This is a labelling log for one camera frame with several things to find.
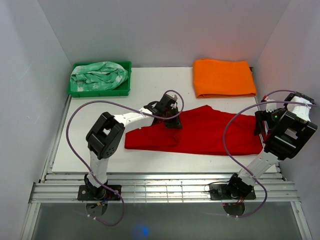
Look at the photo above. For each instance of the folded orange trousers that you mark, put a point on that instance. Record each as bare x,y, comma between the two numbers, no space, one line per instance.
222,79

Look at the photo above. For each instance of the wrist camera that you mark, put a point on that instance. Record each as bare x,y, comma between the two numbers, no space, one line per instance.
173,97
270,105

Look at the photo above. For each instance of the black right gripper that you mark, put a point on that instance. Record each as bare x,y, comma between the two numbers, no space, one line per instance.
260,116

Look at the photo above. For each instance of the red trousers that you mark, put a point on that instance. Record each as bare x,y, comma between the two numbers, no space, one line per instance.
205,131

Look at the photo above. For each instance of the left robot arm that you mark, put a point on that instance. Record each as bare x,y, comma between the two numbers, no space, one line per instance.
105,136

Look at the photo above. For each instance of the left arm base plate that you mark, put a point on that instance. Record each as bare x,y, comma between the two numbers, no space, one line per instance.
86,193

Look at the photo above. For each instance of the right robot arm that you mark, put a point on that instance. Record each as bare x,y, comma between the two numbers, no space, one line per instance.
286,130

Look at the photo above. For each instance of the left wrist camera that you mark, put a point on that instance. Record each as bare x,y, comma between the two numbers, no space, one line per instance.
173,97

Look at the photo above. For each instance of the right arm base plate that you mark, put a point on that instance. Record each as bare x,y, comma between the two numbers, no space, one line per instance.
218,192

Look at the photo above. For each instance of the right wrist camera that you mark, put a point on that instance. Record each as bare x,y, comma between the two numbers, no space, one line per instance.
270,105

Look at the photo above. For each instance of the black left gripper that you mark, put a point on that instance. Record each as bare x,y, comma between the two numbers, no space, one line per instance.
176,124

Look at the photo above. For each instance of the green white patterned trousers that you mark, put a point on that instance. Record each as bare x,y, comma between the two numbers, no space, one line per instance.
98,76

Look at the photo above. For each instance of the green plastic bin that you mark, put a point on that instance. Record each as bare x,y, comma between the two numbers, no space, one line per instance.
121,90

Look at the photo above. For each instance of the aluminium frame rail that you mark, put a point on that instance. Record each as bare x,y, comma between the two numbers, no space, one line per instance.
146,177

